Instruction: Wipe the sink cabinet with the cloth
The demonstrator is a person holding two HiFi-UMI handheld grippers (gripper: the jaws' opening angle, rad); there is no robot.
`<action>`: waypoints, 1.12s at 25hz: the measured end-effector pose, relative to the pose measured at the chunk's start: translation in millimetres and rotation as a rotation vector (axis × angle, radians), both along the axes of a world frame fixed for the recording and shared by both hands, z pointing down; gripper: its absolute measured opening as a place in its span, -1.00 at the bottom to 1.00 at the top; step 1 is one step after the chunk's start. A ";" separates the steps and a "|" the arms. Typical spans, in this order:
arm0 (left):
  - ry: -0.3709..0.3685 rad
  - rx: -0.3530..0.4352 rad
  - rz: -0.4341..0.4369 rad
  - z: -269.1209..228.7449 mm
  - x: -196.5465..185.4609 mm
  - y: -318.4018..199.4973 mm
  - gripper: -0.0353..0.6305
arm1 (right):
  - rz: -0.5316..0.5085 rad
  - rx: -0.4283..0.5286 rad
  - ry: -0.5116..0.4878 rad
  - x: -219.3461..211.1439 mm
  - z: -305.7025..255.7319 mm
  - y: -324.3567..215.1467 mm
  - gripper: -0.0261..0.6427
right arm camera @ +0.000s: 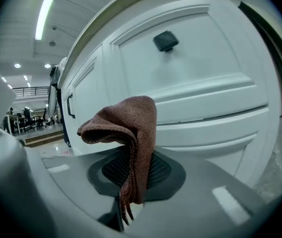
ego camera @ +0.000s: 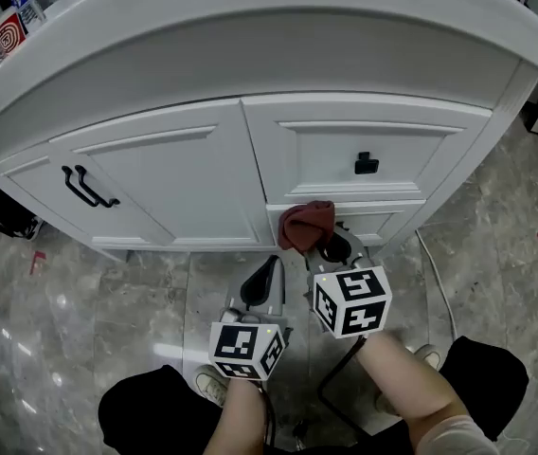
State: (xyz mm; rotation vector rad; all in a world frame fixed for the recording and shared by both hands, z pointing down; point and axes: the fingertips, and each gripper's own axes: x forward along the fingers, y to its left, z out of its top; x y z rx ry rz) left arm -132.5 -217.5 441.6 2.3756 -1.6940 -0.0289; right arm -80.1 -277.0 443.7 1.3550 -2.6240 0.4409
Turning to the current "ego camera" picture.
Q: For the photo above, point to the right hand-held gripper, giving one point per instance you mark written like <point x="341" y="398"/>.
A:
<point x="354" y="301"/>

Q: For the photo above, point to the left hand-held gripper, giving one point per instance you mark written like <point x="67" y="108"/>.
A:
<point x="238" y="341"/>

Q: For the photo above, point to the brown cloth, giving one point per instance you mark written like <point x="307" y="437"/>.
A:
<point x="307" y="225"/>

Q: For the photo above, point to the small white drawer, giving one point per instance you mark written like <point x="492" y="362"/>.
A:
<point x="382" y="221"/>

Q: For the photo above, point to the large white drawer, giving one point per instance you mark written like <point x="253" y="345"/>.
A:
<point x="326" y="159"/>

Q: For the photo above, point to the person's right forearm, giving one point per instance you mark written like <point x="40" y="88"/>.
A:
<point x="406" y="382"/>

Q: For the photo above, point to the person's left forearm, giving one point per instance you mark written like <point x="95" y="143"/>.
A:
<point x="238" y="415"/>

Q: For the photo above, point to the person's white left shoe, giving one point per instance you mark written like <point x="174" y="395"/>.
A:
<point x="209" y="384"/>

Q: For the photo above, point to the white cabinet door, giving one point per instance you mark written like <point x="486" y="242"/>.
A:
<point x="56" y="197"/>
<point x="179" y="183"/>

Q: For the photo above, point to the person's left leg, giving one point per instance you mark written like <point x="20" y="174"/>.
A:
<point x="146" y="410"/>

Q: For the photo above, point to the person's leg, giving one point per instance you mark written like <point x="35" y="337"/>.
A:
<point x="487" y="382"/>
<point x="146" y="410"/>

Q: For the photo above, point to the white cabinet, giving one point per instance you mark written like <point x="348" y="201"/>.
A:
<point x="297" y="64"/>

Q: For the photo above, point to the person's right leg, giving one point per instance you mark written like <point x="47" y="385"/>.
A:
<point x="487" y="382"/>

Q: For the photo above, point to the person's light shirt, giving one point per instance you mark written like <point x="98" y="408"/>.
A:
<point x="453" y="439"/>

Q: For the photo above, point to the black white shoe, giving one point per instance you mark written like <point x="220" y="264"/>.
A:
<point x="32" y="229"/>

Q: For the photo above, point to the red white patterned box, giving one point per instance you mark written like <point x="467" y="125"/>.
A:
<point x="7" y="38"/>

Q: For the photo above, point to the clear water bottle blue label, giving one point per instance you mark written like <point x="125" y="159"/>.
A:
<point x="27" y="10"/>

